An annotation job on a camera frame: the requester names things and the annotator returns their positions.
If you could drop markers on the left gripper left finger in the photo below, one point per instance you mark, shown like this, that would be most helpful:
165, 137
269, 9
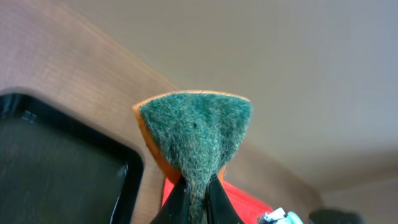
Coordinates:
175, 203

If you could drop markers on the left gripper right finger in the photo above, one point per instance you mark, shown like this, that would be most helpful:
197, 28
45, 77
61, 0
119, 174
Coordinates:
219, 209

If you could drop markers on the green and orange sponge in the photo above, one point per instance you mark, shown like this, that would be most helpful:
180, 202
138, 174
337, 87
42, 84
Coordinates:
193, 134

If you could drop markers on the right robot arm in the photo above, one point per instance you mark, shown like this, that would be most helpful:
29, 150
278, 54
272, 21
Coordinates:
318, 216

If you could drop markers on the red plastic tray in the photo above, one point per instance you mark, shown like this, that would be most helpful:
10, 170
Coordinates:
247, 207

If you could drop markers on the black rectangular water tray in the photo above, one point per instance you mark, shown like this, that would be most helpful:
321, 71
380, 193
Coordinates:
55, 169

